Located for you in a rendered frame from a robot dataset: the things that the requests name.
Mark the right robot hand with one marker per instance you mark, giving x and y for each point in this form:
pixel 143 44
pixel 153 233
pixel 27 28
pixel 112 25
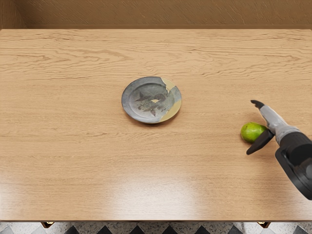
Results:
pixel 274 119

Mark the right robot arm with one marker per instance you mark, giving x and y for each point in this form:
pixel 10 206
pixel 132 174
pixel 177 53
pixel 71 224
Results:
pixel 296 158

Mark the green round fruit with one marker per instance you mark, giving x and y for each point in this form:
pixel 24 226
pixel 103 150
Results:
pixel 251 131

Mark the grey patterned plate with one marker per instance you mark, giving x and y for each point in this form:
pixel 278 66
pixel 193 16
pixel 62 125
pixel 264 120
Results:
pixel 151 100

